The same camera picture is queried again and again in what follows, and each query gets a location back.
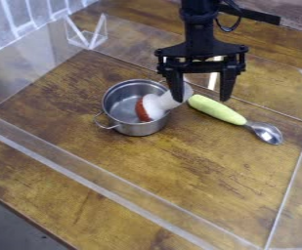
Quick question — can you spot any green handled metal spoon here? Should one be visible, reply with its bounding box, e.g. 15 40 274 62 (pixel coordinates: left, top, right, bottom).
189 95 284 146

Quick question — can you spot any white red plush mushroom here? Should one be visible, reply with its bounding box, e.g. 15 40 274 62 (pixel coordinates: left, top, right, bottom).
135 84 194 122

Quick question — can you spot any black bar in background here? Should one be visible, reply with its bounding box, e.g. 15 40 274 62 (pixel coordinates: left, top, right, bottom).
220 4 281 25

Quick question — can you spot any silver metal pot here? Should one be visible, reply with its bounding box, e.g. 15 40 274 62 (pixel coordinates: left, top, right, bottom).
93 79 169 137

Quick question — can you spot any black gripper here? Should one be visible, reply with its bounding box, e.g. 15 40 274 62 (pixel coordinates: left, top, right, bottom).
154 40 249 103

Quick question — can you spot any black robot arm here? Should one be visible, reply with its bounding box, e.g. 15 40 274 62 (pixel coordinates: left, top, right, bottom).
154 0 249 103

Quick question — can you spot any clear acrylic enclosure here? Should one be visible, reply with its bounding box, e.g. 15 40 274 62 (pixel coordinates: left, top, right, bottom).
0 0 302 250

